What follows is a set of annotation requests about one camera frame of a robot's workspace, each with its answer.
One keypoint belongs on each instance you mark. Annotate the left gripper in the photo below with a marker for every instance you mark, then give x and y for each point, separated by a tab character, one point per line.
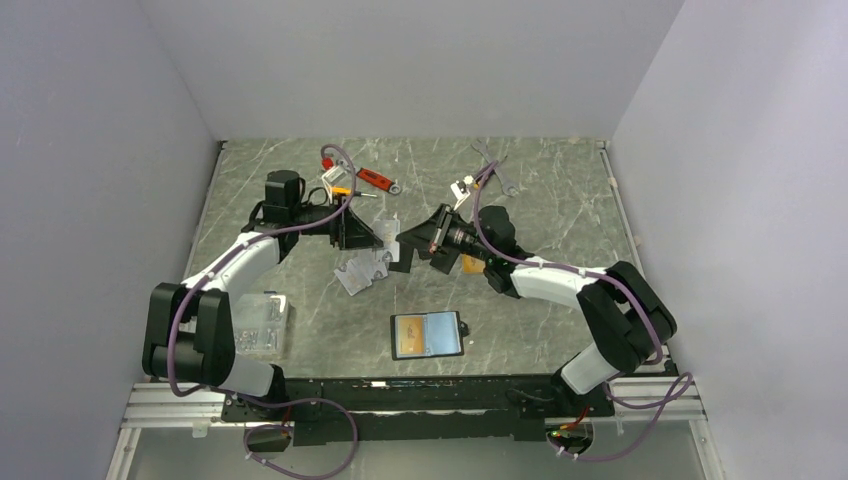
347	231

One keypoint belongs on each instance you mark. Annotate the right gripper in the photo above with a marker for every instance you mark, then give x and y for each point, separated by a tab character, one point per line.
431	235

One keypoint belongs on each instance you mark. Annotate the orange VIP credit card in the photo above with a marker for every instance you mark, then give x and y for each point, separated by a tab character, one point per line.
410	335

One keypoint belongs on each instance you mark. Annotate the black leather card holder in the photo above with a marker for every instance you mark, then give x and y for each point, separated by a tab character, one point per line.
444	335

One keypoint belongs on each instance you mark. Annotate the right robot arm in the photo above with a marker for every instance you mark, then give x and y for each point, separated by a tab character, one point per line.
628	322

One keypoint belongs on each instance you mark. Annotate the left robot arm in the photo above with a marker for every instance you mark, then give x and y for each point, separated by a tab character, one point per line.
189	333

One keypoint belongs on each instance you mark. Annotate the loose black card left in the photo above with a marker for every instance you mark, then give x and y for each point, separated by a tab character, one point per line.
404	262

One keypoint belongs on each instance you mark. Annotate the silver open-end wrench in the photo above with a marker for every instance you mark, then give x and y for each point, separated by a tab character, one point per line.
508	186

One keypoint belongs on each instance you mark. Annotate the clear plastic screw box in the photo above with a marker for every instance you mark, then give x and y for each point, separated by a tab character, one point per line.
259	323

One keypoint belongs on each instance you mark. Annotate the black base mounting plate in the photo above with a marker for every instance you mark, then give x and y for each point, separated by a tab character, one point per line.
519	407

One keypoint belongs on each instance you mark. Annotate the yellow handled screwdriver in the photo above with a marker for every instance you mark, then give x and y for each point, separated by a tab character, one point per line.
341	191

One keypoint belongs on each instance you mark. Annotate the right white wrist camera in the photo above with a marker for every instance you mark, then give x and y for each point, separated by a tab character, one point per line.
462	190

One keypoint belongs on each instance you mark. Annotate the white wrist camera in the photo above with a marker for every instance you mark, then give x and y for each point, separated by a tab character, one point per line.
462	190
335	172

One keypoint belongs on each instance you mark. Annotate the red handled adjustable wrench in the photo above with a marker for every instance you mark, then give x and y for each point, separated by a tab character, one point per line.
374	179

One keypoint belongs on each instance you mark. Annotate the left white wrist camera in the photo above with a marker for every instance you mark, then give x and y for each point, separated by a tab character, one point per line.
335	172

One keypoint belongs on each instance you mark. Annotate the aluminium frame rail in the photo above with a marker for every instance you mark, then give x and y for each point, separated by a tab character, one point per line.
152	405

